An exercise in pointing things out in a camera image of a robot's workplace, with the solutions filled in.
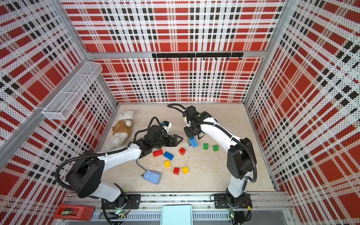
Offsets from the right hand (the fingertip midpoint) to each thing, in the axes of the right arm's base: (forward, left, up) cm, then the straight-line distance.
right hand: (193, 133), depth 86 cm
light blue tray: (-41, +9, -8) cm, 43 cm away
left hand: (-3, +8, -1) cm, 8 cm away
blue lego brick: (-4, +3, -4) cm, 6 cm away
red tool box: (-40, +58, -7) cm, 71 cm away
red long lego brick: (-7, +23, -12) cm, 27 cm away
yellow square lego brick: (-15, +17, -12) cm, 25 cm away
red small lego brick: (-7, +7, -11) cm, 15 cm away
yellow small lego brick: (-19, +5, -11) cm, 22 cm away
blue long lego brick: (-9, +16, -12) cm, 22 cm away
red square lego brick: (-20, +10, -11) cm, 25 cm away
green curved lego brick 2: (-4, -15, -12) cm, 19 cm away
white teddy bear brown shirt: (+7, +50, -6) cm, 50 cm away
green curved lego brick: (-3, -9, -12) cm, 15 cm away
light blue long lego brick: (-4, 0, -4) cm, 6 cm away
